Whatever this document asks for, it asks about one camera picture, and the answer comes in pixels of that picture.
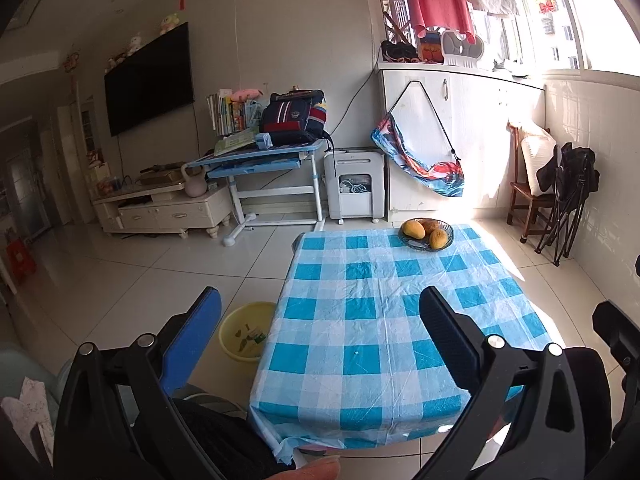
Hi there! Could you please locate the person's left hand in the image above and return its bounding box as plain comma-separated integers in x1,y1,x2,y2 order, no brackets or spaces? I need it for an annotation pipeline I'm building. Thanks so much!
267,456,341,480

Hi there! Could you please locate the yellow plastic basin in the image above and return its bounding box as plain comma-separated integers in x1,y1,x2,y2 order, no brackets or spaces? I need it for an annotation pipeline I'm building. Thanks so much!
218,301,277,363

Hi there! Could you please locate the dark fruit plate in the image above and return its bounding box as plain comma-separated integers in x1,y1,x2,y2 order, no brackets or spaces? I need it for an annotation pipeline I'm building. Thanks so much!
398,218,454,252

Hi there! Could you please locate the yellow mango right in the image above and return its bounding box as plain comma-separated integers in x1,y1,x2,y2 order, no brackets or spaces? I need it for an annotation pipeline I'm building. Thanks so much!
428,228,449,250

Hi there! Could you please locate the yellow mango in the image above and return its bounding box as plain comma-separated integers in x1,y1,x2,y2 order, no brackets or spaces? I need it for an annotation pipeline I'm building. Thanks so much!
401,220,426,240
428,228,449,250

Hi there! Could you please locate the blue checkered tablecloth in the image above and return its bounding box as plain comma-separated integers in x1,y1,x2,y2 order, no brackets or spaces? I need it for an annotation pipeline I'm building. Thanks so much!
248,226,550,463

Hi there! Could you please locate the brown mango back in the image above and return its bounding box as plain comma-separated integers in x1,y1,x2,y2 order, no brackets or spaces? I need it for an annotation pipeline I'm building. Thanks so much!
419,218,440,235

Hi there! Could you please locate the yellow mango left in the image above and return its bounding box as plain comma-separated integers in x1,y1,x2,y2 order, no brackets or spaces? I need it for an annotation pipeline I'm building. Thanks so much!
401,220,426,240

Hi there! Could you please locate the white tv cabinet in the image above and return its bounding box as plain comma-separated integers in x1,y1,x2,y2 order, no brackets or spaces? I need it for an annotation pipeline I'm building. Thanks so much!
93,183,232,238

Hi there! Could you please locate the wooden chair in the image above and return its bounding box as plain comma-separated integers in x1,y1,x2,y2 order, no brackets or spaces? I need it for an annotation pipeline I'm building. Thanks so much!
506,120,556,244

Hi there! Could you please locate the colourful hanging bag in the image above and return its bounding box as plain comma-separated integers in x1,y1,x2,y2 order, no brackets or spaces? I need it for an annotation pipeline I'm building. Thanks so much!
371,113,464,197

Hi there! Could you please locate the pink kettlebell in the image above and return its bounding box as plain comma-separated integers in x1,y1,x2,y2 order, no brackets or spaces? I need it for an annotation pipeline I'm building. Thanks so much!
180,164,208,198

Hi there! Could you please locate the red plastic stool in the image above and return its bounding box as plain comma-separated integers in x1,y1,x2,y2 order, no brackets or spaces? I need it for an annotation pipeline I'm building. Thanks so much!
6,238,37,284

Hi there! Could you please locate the white air purifier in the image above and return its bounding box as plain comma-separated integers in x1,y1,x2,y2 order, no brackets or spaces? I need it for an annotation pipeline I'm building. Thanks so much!
323,148,386,223

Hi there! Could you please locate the blue children study desk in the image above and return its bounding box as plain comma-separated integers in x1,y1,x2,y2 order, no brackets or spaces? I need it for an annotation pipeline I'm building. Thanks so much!
185,138,329,247

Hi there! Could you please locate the white balcony cabinet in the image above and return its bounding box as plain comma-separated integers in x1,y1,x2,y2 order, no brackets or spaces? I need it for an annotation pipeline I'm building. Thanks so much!
378,63,546,223

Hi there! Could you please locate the row of books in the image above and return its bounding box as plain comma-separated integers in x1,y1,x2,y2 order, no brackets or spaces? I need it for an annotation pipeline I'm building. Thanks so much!
206,89,264,138

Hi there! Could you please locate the navy red school backpack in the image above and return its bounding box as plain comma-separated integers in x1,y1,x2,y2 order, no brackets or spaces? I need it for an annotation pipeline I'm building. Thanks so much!
259,90,329,146

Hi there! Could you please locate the pink plush toy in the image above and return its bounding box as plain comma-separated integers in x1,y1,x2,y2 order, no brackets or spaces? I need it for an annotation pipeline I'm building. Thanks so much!
231,89,264,103

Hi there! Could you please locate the red hanging garment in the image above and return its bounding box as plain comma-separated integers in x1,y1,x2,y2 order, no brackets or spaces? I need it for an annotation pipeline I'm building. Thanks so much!
407,0,476,44

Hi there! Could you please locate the black wall television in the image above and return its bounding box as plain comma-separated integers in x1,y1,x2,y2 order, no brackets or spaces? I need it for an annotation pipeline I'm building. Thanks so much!
103,23,194,136

